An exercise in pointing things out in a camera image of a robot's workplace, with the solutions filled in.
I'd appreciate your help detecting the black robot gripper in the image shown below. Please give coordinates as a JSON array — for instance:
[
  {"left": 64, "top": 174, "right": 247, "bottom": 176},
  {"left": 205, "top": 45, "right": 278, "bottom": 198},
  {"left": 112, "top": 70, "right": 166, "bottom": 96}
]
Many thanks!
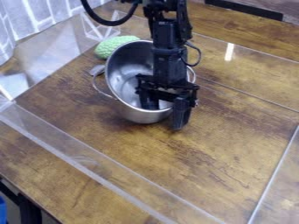
[{"left": 136, "top": 47, "right": 199, "bottom": 130}]

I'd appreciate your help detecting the stainless steel pot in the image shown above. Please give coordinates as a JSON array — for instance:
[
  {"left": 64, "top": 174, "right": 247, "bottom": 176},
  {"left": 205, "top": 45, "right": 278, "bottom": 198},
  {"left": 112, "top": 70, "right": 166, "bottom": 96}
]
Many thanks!
[{"left": 98, "top": 40, "right": 195, "bottom": 124}]

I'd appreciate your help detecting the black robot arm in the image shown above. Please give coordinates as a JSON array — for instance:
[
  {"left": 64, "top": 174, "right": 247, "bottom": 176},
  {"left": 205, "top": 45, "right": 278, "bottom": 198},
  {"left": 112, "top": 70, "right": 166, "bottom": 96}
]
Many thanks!
[{"left": 135, "top": 0, "right": 201, "bottom": 130}]

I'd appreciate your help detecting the clear acrylic barrier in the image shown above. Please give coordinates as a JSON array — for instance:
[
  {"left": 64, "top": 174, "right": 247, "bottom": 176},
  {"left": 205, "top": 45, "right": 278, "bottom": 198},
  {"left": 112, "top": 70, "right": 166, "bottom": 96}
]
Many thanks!
[{"left": 0, "top": 6, "right": 299, "bottom": 224}]

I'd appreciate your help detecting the green knitted toy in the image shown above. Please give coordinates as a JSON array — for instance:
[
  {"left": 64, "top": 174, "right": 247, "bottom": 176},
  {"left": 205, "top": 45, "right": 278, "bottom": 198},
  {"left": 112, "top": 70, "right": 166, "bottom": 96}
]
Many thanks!
[{"left": 94, "top": 35, "right": 139, "bottom": 60}]

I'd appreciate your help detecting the black bar in background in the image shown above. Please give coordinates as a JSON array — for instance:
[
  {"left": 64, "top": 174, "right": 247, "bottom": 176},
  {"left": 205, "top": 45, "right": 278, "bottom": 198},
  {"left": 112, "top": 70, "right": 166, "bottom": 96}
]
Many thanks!
[{"left": 205, "top": 0, "right": 285, "bottom": 21}]

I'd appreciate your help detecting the white patterned curtain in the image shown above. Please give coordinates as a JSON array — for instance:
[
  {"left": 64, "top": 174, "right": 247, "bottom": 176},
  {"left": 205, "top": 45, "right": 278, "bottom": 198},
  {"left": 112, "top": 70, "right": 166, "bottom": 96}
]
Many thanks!
[{"left": 0, "top": 0, "right": 84, "bottom": 66}]

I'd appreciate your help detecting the pink handled metal spoon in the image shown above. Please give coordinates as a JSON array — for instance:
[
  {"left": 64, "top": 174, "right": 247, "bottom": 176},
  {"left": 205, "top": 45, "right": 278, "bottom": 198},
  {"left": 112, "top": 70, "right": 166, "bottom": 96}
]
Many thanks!
[{"left": 88, "top": 65, "right": 106, "bottom": 76}]

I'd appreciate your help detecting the black cable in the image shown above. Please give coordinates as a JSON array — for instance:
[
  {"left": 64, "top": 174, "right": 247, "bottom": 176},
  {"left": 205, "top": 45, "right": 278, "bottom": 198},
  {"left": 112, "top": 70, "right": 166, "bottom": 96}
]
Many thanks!
[{"left": 79, "top": 0, "right": 140, "bottom": 27}]

